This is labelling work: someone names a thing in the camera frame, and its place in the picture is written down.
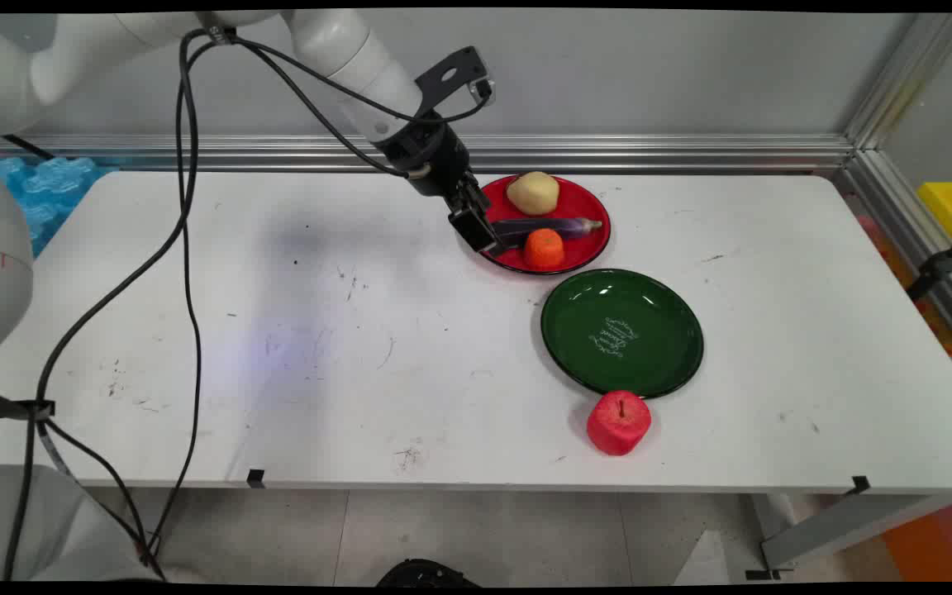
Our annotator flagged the black printed velcro strap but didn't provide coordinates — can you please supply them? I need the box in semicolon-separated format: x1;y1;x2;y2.
0;387;57;424

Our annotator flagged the long black cable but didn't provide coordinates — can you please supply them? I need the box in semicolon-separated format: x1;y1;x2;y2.
1;29;495;581
141;29;444;571

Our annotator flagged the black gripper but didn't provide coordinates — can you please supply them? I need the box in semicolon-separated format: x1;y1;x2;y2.
371;114;502;254

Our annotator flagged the black clamp rod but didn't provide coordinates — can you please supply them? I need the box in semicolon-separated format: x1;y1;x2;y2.
906;221;952;302

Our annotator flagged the red toy apple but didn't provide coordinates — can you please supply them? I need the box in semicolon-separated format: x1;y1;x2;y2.
586;390;653;457

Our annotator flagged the dark green round plate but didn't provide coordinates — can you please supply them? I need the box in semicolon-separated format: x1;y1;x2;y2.
540;269;705;400

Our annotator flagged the beige toy potato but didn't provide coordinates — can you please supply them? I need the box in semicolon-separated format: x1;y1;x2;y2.
507;171;561;217

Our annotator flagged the long aluminium frame rail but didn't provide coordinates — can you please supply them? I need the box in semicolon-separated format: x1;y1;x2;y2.
0;134;857;174

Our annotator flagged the angled aluminium frame rail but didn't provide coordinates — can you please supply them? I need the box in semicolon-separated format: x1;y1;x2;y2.
833;12;952;369

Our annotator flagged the orange box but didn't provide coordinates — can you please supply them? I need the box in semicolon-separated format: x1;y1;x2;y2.
881;496;952;581

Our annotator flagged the black round floor object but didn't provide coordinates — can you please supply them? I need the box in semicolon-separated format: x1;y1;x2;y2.
375;559;482;588

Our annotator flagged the red round plate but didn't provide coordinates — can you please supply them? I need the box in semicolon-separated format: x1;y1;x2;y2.
476;174;612;275

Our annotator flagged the orange toy carrot piece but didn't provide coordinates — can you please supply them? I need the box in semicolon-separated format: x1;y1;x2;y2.
523;229;566;271

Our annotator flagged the grey metal table leg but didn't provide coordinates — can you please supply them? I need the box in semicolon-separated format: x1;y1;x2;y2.
760;493;952;573

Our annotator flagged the purple toy eggplant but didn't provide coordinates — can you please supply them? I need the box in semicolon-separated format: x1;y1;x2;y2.
488;217;604;249

